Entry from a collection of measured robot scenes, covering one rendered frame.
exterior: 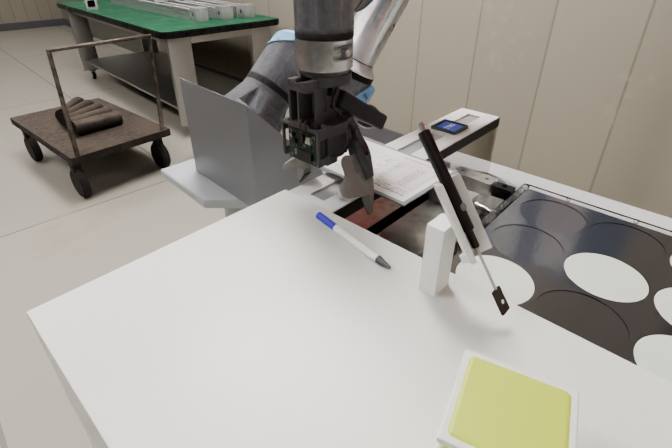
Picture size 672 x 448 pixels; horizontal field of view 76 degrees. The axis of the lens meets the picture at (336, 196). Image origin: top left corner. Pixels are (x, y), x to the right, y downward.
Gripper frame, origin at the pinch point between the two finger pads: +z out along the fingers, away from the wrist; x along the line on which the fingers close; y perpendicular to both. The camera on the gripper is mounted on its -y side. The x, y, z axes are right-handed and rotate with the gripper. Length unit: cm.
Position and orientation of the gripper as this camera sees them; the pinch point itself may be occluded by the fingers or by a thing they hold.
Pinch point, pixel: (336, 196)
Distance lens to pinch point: 67.7
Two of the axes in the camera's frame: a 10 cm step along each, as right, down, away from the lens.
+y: -6.8, 3.7, -6.3
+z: 0.0, 8.7, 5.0
